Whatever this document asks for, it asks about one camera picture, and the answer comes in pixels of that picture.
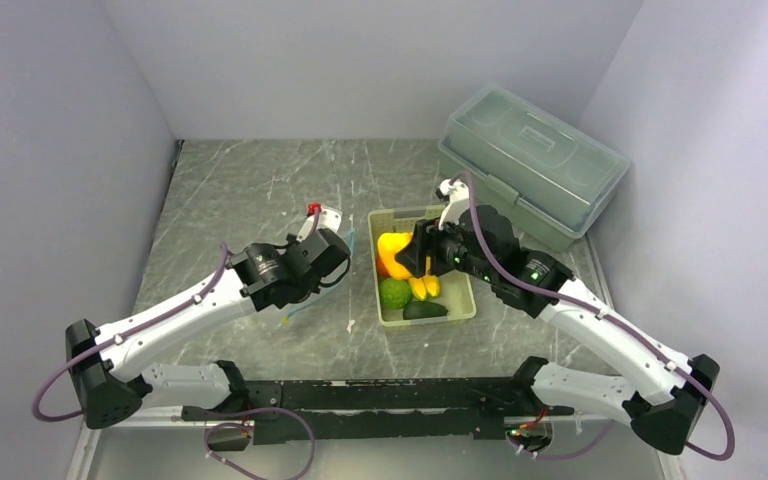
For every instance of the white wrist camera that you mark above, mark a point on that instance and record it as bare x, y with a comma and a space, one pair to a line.
456, 197
320, 217

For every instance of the green lime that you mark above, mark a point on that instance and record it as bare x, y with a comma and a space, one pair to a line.
394, 294

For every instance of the dark green avocado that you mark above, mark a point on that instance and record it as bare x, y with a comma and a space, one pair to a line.
418, 310

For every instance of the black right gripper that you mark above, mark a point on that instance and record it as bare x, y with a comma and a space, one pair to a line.
426, 241

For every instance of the black mounting rail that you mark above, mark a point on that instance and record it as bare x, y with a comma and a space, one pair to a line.
484, 408

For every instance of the yellow banana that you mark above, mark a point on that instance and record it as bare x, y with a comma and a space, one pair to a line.
425, 287

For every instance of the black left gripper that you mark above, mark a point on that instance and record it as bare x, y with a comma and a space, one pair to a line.
291, 239

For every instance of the pale green perforated basket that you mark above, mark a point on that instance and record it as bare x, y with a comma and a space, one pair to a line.
456, 290

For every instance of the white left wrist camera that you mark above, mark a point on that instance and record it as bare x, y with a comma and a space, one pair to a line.
320, 217

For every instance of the clear zip top bag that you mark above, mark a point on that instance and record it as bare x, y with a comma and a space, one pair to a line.
327, 286

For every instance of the green plastic storage box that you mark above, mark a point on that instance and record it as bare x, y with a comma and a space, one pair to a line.
549, 179

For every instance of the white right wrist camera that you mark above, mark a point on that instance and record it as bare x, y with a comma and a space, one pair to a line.
456, 197

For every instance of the orange fruit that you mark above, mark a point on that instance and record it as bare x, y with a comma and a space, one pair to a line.
381, 268

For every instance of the yellow bell pepper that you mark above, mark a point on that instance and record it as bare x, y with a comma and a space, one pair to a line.
388, 245

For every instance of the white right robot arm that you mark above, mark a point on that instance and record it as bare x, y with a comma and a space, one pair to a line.
657, 392

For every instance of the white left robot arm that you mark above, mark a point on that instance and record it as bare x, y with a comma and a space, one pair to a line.
116, 370

